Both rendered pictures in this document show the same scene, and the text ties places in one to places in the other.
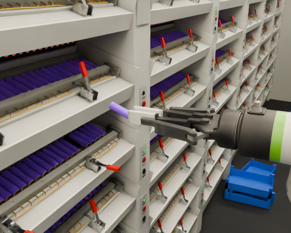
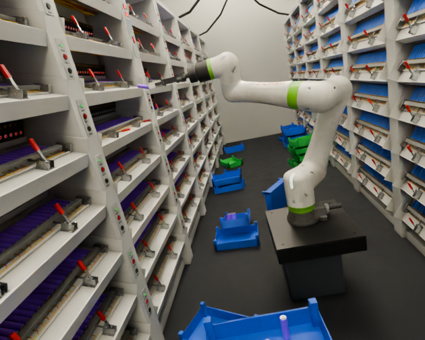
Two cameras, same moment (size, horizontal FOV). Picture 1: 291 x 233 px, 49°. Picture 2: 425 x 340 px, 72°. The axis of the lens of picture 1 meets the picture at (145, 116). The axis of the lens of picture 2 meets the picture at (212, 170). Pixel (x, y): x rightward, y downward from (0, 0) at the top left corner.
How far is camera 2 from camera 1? 0.90 m
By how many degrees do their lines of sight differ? 18
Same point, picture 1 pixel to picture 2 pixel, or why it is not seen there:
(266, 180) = (236, 174)
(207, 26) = (167, 72)
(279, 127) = (208, 61)
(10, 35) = (96, 44)
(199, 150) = (187, 152)
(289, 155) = (215, 69)
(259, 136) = (202, 67)
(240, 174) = (220, 177)
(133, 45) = (136, 66)
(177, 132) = (172, 79)
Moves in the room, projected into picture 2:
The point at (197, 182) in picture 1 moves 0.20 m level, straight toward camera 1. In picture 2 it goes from (192, 174) to (195, 180)
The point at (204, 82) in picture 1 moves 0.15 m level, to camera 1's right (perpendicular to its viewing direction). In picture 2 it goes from (176, 106) to (194, 102)
